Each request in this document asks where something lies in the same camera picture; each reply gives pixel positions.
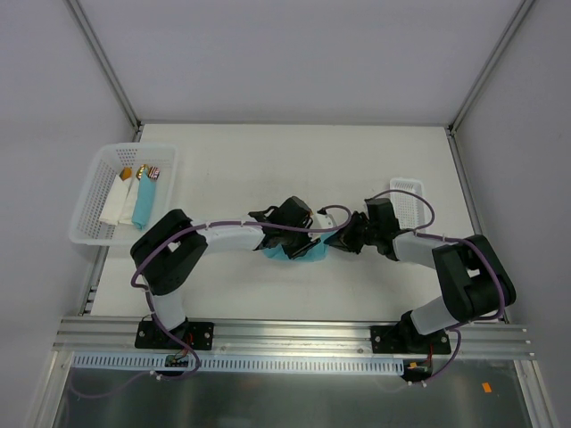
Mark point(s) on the gold spoon in basket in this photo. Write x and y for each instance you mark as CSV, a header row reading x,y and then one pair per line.
x,y
141,171

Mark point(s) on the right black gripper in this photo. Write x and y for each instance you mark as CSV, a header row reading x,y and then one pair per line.
x,y
350,234

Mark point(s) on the orange utensil tip in basket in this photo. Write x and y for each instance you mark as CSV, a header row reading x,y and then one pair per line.
x,y
126,173

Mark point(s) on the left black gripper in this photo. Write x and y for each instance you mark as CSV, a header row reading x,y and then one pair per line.
x,y
302,241

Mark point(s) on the left aluminium frame post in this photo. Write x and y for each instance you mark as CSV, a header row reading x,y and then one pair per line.
x,y
92,40

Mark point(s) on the white rolled napkin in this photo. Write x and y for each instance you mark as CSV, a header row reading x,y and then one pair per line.
x,y
130,203
115,200

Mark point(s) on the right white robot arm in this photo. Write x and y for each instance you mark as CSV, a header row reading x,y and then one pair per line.
x,y
473,282

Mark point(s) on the rolled blue napkin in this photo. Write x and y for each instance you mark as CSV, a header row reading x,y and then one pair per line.
x,y
144,203

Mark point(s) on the left white rolled napkin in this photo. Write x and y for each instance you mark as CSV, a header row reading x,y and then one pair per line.
x,y
115,200

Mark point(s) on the aluminium frame post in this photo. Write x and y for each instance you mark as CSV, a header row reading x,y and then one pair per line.
x,y
92,40
500,47

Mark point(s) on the aluminium mounting rail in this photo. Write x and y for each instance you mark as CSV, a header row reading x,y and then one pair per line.
x,y
291,338

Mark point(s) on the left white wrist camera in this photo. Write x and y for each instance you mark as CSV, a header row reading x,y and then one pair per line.
x,y
322,222

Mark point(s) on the white slotted cable duct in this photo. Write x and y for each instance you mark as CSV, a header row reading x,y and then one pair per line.
x,y
238,364

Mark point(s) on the middle white rolled napkin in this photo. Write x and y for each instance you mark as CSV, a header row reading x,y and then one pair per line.
x,y
130,203

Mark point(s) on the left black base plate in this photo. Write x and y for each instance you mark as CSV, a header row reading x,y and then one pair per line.
x,y
198,335

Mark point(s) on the right aluminium frame post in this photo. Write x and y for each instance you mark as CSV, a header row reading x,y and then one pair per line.
x,y
500,47

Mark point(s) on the blue paper napkin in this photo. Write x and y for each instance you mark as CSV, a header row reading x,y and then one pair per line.
x,y
315,254

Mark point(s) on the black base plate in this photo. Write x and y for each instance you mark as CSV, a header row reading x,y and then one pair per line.
x,y
198,335
394,339

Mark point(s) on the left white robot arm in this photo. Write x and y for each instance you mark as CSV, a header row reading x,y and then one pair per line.
x,y
166,263

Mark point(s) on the left white plastic basket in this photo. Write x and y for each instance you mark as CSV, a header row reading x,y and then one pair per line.
x,y
110,160

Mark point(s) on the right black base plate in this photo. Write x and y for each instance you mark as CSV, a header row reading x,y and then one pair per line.
x,y
394,339

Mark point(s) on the right white plastic tray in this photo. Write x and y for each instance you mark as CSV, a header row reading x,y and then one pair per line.
x,y
409,210

